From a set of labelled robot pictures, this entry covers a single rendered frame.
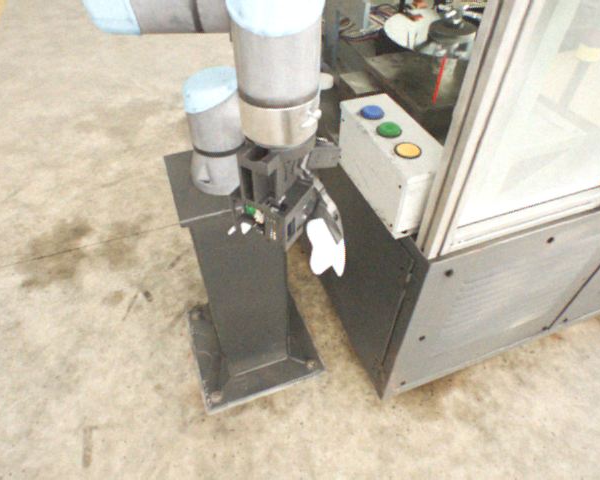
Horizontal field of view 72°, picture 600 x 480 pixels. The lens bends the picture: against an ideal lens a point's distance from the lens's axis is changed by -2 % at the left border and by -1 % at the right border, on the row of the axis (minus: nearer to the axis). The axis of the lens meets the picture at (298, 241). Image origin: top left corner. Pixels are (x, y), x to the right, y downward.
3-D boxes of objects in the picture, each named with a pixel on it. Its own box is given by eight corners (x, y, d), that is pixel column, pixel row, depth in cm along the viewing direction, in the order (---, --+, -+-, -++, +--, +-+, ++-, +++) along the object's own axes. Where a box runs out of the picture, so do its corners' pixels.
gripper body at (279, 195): (232, 232, 49) (218, 144, 40) (272, 190, 54) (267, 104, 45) (288, 257, 46) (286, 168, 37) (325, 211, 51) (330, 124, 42)
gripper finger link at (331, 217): (317, 248, 52) (281, 192, 49) (324, 239, 53) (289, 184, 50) (346, 245, 49) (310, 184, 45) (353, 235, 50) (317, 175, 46)
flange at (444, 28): (473, 42, 97) (476, 31, 95) (425, 35, 100) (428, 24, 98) (476, 26, 104) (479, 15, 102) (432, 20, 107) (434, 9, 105)
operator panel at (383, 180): (441, 225, 84) (462, 164, 73) (393, 239, 81) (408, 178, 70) (376, 150, 102) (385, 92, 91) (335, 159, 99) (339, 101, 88)
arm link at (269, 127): (266, 64, 42) (339, 83, 39) (268, 106, 45) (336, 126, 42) (220, 96, 37) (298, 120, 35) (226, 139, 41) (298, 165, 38)
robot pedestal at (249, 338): (209, 411, 132) (145, 258, 78) (186, 313, 158) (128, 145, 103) (324, 371, 142) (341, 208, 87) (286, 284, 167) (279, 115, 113)
